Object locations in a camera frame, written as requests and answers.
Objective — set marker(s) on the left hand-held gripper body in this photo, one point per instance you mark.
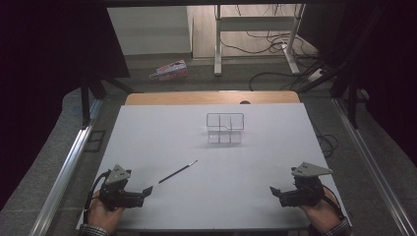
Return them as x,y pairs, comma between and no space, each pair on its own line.
115,191

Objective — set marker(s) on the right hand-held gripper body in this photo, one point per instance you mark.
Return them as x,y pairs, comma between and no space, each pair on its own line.
305,190

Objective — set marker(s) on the person's left hand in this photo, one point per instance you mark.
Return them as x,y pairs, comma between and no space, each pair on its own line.
104,215

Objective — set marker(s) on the person's right hand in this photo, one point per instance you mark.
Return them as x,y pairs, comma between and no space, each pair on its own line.
319,214

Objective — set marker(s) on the black pen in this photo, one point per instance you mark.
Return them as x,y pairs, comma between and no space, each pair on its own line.
177,172

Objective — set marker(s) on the clear acrylic organizer box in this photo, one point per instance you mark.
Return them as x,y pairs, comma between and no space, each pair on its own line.
225,129

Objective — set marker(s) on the black metal stand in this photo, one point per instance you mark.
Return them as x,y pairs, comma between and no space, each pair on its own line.
352,98
86,98

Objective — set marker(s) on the wooden table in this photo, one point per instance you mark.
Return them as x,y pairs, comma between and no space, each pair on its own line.
209,97

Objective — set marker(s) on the white power strip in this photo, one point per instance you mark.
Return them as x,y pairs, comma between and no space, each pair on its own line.
315,75

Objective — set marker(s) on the pink printed carton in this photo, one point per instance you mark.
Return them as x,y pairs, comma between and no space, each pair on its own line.
170,70

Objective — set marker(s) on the black curtain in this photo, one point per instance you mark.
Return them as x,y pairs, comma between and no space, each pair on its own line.
42,82
393,72

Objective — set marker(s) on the white cabinet panel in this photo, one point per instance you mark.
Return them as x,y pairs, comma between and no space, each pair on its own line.
150,31

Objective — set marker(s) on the aluminium rail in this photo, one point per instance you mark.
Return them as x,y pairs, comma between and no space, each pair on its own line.
62,177
373,157

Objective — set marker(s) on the white metal desk frame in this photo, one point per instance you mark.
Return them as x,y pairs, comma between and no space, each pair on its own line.
219,39

